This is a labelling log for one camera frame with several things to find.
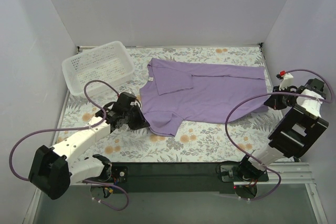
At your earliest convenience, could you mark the purple t-shirt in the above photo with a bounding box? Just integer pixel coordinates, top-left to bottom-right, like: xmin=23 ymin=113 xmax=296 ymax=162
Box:
xmin=140 ymin=58 xmax=267 ymax=136

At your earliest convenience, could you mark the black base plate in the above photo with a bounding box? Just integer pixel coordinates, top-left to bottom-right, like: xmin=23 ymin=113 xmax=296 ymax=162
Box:
xmin=86 ymin=162 xmax=271 ymax=195

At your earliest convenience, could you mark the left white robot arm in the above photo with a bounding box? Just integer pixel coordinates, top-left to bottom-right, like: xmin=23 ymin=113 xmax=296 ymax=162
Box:
xmin=28 ymin=92 xmax=149 ymax=200

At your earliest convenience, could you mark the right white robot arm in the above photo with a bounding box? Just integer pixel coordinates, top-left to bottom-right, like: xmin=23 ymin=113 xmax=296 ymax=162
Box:
xmin=217 ymin=74 xmax=329 ymax=183

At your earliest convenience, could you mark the white plastic basket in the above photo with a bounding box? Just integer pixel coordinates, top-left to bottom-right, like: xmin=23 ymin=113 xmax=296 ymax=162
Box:
xmin=62 ymin=41 xmax=135 ymax=97

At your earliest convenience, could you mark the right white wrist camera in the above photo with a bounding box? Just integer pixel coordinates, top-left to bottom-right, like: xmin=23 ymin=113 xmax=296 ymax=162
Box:
xmin=276 ymin=71 xmax=293 ymax=91

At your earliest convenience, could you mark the floral table mat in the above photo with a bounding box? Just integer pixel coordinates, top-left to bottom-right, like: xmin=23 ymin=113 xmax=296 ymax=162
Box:
xmin=51 ymin=46 xmax=298 ymax=163

